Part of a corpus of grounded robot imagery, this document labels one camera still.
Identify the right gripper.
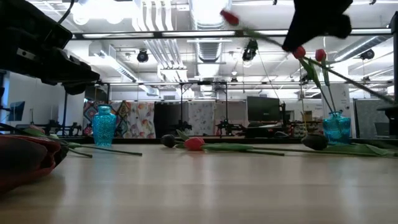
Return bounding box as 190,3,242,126
281,0,354,52

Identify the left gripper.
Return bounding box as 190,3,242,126
0,30,101,96

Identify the red artificial tulip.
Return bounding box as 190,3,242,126
219,8,397,105
293,45,336,116
183,136,285,156
315,49,338,114

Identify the large red tulip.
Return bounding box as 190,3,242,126
0,134,70,195

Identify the blue glass vase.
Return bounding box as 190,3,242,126
92,105,118,147
322,111,352,146

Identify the colourful patterned quilt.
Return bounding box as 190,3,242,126
82,100,131,138

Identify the round black ceiling lamp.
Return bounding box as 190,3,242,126
360,49,376,61
136,49,149,63

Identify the floral print cloth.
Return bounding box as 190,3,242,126
129,101,156,139

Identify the white pillar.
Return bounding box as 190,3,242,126
322,83,352,119

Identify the black computer monitor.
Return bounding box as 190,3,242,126
247,96,281,123

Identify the white ceiling pipe bundle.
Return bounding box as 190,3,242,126
132,0,190,83

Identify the cluttered background shelf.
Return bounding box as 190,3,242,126
285,120,324,138

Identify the pink partition panel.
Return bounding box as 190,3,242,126
214,101,249,125

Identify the black curtain panel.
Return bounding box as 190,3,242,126
154,101,190,138

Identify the grey office partition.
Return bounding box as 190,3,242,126
354,98,394,139

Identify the white ceiling air duct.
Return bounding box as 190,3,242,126
88,42,139,83

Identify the grey round ceiling duct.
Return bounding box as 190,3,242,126
332,34,391,63

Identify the blue wall screen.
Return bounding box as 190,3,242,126
7,100,26,122

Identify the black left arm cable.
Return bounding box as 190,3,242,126
57,0,76,25

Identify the silver ribbed ventilation duct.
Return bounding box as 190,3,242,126
188,0,233,63

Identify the black rig frame post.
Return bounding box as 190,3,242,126
390,12,398,103

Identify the black background rig frame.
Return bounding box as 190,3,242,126
178,81,229,138

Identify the black pedestal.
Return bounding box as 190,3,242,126
376,105,398,136

